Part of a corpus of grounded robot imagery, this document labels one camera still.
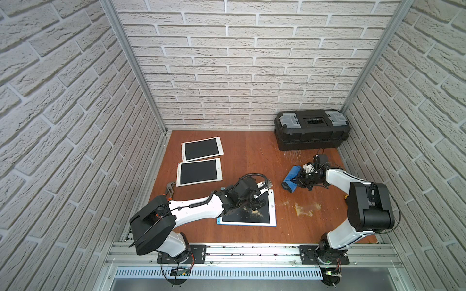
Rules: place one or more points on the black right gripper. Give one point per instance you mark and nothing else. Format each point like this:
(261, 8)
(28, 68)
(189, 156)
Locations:
(300, 180)

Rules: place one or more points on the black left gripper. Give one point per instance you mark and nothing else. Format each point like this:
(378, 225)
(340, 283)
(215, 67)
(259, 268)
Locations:
(253, 196)

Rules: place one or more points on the blue microfiber cloth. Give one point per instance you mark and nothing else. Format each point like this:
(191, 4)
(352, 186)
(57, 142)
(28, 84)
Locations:
(290, 182)

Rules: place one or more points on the blue framed drawing tablet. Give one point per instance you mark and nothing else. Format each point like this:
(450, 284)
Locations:
(263, 217)

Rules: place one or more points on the large white drawing tablet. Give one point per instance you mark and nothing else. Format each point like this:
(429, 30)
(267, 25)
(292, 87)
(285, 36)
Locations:
(197, 172)

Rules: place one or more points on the small white drawing tablet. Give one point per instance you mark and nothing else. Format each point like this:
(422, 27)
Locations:
(201, 149)

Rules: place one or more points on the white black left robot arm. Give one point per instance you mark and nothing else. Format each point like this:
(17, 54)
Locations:
(153, 226)

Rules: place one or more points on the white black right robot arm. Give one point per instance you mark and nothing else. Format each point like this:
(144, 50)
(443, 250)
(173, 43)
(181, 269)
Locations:
(369, 210)

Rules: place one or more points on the black plastic toolbox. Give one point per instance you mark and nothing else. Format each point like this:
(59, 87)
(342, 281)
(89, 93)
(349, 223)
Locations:
(310, 129)

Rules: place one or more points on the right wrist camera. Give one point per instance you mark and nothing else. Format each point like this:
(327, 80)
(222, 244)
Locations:
(318, 162)

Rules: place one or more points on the orange handled pliers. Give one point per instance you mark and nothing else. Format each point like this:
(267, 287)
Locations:
(170, 190)

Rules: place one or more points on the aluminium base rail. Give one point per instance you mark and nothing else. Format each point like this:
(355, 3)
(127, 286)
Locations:
(248, 261)

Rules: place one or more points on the right aluminium corner post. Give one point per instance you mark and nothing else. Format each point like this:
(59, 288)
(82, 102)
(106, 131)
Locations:
(392, 27)

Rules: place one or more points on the aluminium corner post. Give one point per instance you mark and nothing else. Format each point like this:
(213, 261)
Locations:
(127, 48)
(392, 27)

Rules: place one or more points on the left aluminium corner post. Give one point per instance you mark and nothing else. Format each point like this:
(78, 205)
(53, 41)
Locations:
(127, 48)

